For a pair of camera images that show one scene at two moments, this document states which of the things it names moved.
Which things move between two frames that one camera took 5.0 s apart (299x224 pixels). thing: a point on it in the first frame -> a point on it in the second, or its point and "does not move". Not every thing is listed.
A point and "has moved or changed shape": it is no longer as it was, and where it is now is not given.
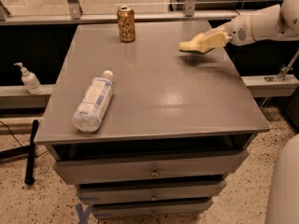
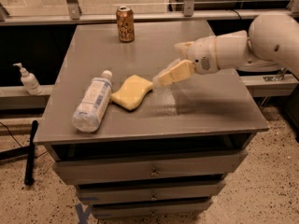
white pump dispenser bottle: x=30 y=80 does not move
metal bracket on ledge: x=285 y=69 does not move
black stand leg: x=30 y=168 does not move
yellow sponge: x=194 y=45 has moved or changed shape
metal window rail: x=76 y=13 does not move
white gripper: x=240 y=30 -> x=203 y=54
